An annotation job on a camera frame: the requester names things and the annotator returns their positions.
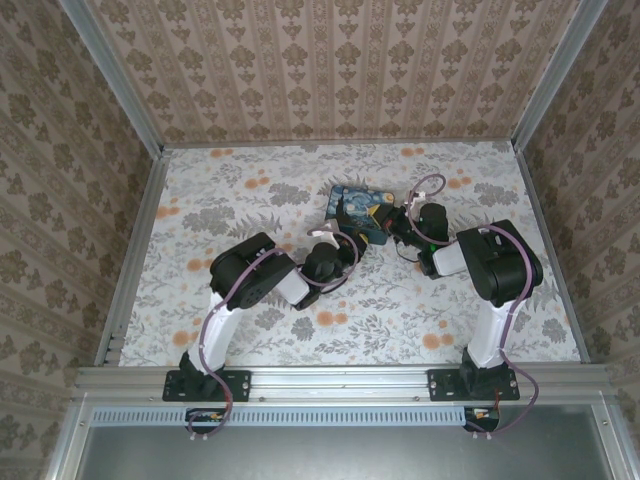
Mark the right gripper thin black cable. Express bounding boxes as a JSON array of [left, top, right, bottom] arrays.
[[393, 238, 422, 264]]

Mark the aluminium frame post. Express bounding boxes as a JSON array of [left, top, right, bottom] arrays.
[[59, 0, 167, 157], [511, 0, 609, 152]]

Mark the white slotted cable duct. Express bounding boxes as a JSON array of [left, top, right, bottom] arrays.
[[92, 405, 470, 427]]

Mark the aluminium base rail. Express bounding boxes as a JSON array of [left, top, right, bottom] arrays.
[[74, 364, 610, 404]]

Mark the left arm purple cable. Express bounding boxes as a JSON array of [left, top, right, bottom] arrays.
[[187, 227, 362, 442]]

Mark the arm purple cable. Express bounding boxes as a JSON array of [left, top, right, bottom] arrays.
[[187, 227, 362, 442], [405, 173, 540, 441]]

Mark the aluminium table side rail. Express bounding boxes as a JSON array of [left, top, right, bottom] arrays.
[[93, 148, 172, 369], [514, 143, 590, 365]]

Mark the starry night print box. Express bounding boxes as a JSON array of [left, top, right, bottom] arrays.
[[322, 183, 398, 246]]

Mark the aluminium table back rail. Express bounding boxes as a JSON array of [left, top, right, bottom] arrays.
[[162, 138, 517, 151]]

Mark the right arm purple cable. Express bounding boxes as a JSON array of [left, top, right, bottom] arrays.
[[405, 173, 540, 441]]

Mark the grey metal panel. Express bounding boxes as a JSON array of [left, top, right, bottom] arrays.
[[43, 393, 640, 480]]

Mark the left gripper thin black cable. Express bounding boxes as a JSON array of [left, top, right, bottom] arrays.
[[308, 278, 347, 295]]

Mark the gripper thin black cable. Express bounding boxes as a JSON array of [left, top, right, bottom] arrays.
[[393, 238, 422, 264], [308, 278, 347, 295]]

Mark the black connector board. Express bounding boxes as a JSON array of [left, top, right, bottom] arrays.
[[462, 405, 502, 433], [185, 407, 227, 434]]

